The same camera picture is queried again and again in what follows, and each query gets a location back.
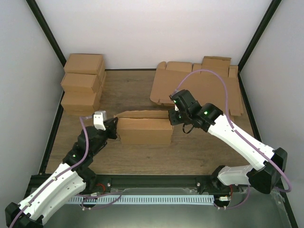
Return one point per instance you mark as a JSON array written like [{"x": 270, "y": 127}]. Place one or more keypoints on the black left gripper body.
[{"x": 111, "y": 128}]

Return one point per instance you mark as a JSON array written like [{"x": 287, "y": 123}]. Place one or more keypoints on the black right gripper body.
[{"x": 175, "y": 120}]

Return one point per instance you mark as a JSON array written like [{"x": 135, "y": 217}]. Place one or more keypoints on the cardboard box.
[
  {"x": 146, "y": 127},
  {"x": 81, "y": 104},
  {"x": 83, "y": 83},
  {"x": 85, "y": 64}
]

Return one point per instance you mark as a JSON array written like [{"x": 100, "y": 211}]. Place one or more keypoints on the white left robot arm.
[{"x": 72, "y": 177}]

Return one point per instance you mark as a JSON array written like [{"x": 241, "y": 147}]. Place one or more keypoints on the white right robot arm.
[{"x": 266, "y": 164}]

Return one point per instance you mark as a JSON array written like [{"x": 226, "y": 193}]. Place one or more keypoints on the stack of flat cardboard sheets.
[{"x": 204, "y": 86}]

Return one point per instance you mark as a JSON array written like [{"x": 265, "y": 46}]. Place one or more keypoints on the upright cardboard sheet at back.
[{"x": 219, "y": 65}]

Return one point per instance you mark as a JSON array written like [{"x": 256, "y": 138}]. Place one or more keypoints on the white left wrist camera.
[{"x": 98, "y": 120}]

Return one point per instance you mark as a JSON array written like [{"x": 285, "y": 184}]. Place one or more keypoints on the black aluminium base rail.
[{"x": 151, "y": 181}]

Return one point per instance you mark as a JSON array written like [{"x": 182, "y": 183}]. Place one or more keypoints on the light blue slotted cable duct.
[{"x": 153, "y": 200}]

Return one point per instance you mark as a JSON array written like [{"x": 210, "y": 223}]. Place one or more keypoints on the right black frame post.
[{"x": 273, "y": 6}]

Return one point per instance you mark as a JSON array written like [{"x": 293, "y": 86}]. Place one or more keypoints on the black frame post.
[
  {"x": 46, "y": 30},
  {"x": 273, "y": 6}
]

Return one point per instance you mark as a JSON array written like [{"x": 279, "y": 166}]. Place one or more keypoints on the left black frame post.
[{"x": 46, "y": 30}]

